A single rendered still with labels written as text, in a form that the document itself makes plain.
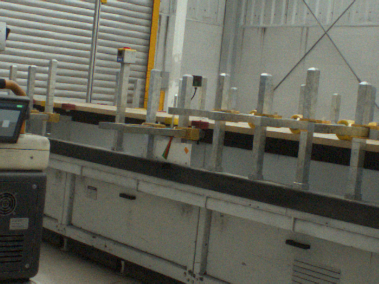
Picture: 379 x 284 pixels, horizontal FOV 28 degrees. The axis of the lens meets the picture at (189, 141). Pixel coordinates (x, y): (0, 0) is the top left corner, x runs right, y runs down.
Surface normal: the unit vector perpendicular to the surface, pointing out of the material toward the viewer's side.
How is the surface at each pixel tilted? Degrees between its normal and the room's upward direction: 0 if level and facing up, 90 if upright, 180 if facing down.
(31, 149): 90
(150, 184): 90
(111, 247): 90
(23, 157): 90
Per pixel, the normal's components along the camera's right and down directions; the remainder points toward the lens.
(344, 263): -0.77, -0.05
